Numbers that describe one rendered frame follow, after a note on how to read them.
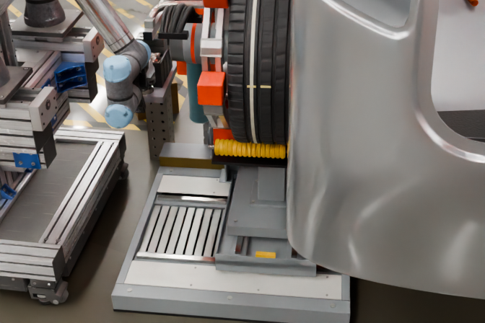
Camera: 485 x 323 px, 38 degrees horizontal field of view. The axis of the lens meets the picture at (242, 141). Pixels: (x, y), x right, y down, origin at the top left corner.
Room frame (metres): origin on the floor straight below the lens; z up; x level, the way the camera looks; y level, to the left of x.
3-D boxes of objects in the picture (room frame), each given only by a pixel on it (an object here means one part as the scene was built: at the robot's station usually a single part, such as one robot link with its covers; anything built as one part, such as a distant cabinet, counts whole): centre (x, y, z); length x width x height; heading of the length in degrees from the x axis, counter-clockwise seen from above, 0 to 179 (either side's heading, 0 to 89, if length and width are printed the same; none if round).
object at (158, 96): (2.78, 0.38, 0.44); 0.43 x 0.17 x 0.03; 173
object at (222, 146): (2.07, -0.03, 0.51); 0.29 x 0.06 x 0.06; 83
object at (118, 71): (1.78, 0.34, 0.95); 0.11 x 0.08 x 0.11; 166
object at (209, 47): (2.20, 0.06, 0.85); 0.54 x 0.07 x 0.54; 173
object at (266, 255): (2.13, -0.11, 0.13); 0.50 x 0.36 x 0.10; 173
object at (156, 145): (2.81, 0.38, 0.21); 0.10 x 0.10 x 0.42; 83
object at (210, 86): (1.88, 0.09, 0.85); 0.09 x 0.08 x 0.07; 173
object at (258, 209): (2.18, -0.11, 0.32); 0.40 x 0.30 x 0.28; 173
